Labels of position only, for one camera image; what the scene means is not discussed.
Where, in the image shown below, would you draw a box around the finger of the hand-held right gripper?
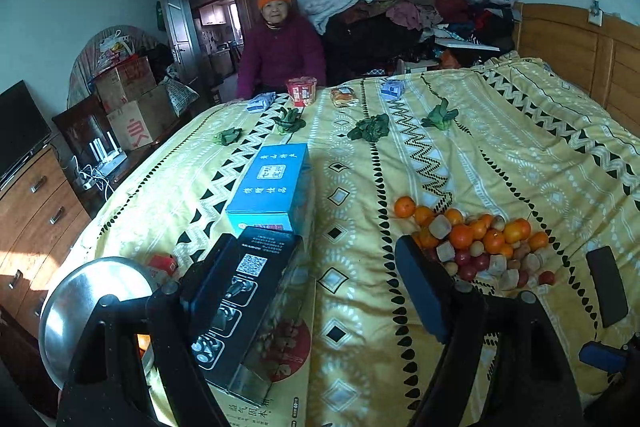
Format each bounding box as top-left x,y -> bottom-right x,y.
586,246 -> 629,329
579,339 -> 632,375

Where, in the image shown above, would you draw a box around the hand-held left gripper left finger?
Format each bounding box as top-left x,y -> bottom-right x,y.
56,233 -> 240,427

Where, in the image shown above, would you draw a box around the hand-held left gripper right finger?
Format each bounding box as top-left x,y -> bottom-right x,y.
394,234 -> 585,427

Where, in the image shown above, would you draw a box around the pile of oranges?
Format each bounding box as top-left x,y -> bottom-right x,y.
394,196 -> 550,260

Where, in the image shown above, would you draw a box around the steel bowl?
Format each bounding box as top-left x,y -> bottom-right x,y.
39,257 -> 157,390

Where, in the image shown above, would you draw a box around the red snack packet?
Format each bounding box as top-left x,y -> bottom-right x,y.
146,253 -> 180,288

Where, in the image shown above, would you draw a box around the pile of red tomatoes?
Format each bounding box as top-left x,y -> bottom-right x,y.
425,247 -> 557,290

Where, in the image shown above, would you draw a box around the black carton box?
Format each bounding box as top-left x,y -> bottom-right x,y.
190,227 -> 303,407

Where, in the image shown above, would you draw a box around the blue and green carton box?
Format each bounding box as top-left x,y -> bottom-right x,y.
225,143 -> 316,238

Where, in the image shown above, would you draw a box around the yellow printed blanket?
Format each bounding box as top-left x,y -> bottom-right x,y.
75,52 -> 640,427

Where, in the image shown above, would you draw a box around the flat yellow gift box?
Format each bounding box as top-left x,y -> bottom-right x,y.
127,232 -> 321,427

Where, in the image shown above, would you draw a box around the green leafy vegetable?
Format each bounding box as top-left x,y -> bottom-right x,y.
347,113 -> 391,142
272,107 -> 307,135
421,98 -> 460,130
214,127 -> 244,146

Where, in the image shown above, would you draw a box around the white router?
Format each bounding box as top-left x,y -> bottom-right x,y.
90,132 -> 127,172

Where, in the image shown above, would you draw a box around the cardboard box with red print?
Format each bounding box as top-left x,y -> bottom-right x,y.
106,86 -> 177,152

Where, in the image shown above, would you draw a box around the wooden dresser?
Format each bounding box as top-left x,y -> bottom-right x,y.
0,146 -> 93,338

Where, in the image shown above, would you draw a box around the patterned plastic bag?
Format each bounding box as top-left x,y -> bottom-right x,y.
165,77 -> 200,118

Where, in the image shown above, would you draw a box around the dark wooden side table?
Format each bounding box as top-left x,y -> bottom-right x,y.
52,94 -> 136,218

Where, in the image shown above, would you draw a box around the red instant noodle cup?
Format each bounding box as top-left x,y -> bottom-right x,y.
286,77 -> 319,108

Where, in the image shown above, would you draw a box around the packaged bread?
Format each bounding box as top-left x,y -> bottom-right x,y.
330,86 -> 358,108

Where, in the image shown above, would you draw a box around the black flat television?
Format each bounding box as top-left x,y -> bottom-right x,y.
0,80 -> 52,190

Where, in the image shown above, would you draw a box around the wooden headboard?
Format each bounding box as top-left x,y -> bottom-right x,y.
512,2 -> 640,142

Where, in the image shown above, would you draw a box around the covered round folding table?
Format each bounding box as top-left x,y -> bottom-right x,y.
67,24 -> 166,108

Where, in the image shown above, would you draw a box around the white flat board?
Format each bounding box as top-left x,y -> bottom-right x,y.
434,38 -> 501,52

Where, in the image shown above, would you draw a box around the brown wooden door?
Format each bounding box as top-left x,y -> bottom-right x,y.
154,0 -> 201,92

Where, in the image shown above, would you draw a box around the pile of clothes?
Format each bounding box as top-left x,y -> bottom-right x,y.
304,0 -> 516,78

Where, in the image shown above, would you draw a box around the white cables with power strip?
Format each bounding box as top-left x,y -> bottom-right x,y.
72,157 -> 116,202

